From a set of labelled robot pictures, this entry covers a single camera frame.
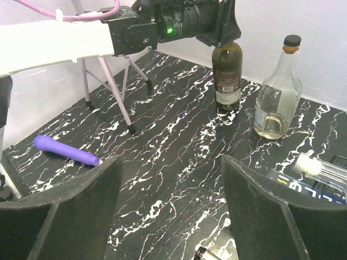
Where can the dark brown wine bottle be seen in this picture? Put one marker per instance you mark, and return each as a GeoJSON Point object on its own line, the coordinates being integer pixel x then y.
{"type": "Point", "coordinates": [227, 73]}

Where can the green wine bottle silver neck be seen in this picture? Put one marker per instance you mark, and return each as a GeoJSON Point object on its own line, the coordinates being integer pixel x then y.
{"type": "Point", "coordinates": [218, 250]}

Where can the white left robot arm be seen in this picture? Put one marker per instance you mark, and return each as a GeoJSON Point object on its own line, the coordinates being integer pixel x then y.
{"type": "Point", "coordinates": [116, 31]}

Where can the purple marker pen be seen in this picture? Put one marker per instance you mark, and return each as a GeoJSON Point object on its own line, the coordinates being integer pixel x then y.
{"type": "Point", "coordinates": [48, 144]}

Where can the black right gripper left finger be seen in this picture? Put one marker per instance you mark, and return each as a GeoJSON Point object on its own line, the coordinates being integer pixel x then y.
{"type": "Point", "coordinates": [69, 221]}

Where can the blue clear tall bottle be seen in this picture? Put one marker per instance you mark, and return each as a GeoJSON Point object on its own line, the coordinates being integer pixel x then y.
{"type": "Point", "coordinates": [319, 179]}

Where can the lilac music stand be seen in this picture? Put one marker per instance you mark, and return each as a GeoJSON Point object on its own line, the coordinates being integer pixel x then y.
{"type": "Point", "coordinates": [113, 87]}

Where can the clear bottle black cork cap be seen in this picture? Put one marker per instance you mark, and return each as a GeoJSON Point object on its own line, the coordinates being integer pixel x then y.
{"type": "Point", "coordinates": [279, 95]}

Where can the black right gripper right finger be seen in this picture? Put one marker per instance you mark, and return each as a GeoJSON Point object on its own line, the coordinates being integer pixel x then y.
{"type": "Point", "coordinates": [271, 221]}

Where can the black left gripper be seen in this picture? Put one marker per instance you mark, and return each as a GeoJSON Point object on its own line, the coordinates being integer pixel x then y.
{"type": "Point", "coordinates": [215, 22]}

